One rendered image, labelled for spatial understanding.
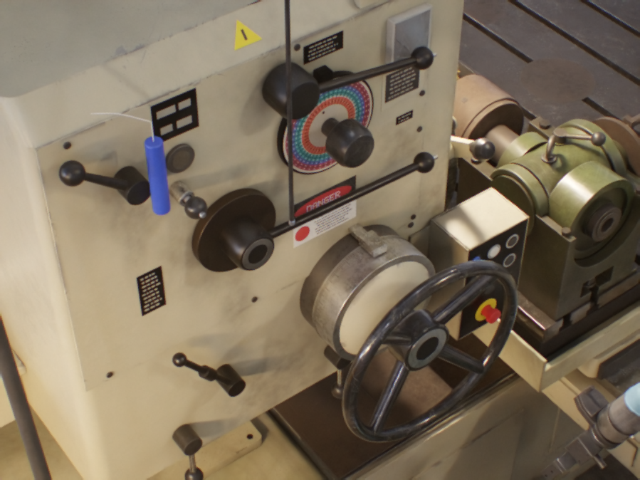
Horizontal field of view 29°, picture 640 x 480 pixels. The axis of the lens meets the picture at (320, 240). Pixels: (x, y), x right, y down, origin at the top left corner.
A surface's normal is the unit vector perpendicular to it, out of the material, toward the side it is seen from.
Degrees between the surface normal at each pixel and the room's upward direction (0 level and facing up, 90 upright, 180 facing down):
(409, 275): 65
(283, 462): 0
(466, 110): 32
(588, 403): 24
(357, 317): 79
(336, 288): 46
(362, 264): 16
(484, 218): 0
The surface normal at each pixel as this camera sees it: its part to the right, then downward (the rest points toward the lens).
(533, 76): 0.00, -0.72
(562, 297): 0.59, 0.56
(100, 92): 0.42, -0.11
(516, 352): -0.80, 0.41
